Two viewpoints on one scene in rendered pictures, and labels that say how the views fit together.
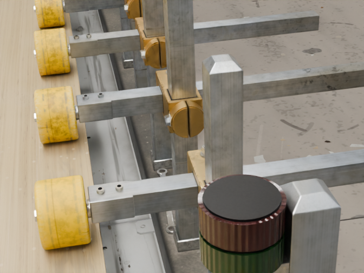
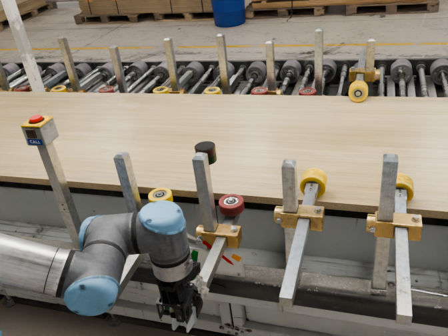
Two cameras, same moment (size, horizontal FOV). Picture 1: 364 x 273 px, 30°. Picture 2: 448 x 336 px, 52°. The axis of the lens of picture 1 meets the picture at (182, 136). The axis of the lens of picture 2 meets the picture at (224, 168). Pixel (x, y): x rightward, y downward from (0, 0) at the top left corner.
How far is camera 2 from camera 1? 1.47 m
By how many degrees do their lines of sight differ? 97
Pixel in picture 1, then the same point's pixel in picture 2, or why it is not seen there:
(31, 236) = not seen: hidden behind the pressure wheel
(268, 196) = (201, 148)
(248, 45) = not seen: outside the picture
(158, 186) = (307, 198)
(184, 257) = (365, 284)
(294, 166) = (299, 235)
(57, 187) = (311, 171)
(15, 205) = (343, 184)
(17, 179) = (363, 185)
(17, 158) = not seen: hidden behind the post
